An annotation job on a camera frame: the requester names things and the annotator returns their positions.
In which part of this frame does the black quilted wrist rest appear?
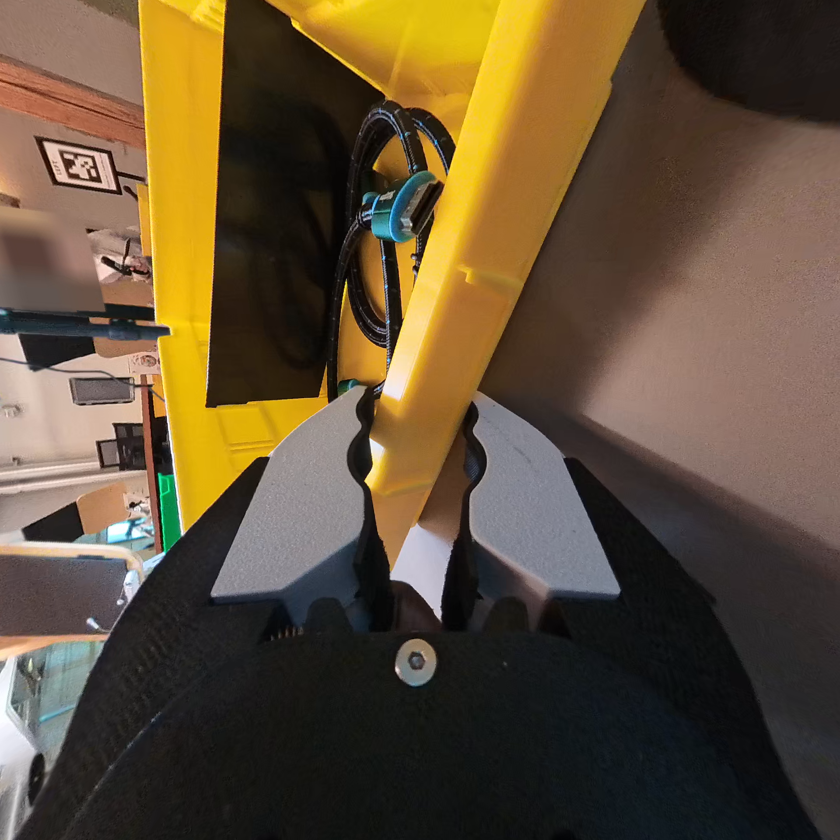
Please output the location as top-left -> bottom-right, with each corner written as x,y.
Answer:
656,0 -> 840,122

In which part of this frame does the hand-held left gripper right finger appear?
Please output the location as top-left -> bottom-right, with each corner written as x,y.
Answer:
443,392 -> 621,624

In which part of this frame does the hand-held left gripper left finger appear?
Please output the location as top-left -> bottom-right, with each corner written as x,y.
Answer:
210,387 -> 382,608

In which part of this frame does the yellow divided bin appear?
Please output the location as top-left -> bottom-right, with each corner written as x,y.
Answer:
138,0 -> 647,572

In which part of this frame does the black framed marker sign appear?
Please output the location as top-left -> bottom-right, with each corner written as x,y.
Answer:
34,136 -> 148,198

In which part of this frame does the black tripod pole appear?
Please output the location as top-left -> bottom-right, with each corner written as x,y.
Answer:
0,307 -> 173,342

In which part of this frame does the green plastic bin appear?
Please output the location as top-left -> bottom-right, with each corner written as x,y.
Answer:
157,472 -> 183,552

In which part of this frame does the braided hdmi cable green plug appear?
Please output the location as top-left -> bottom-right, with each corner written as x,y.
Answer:
325,100 -> 457,401

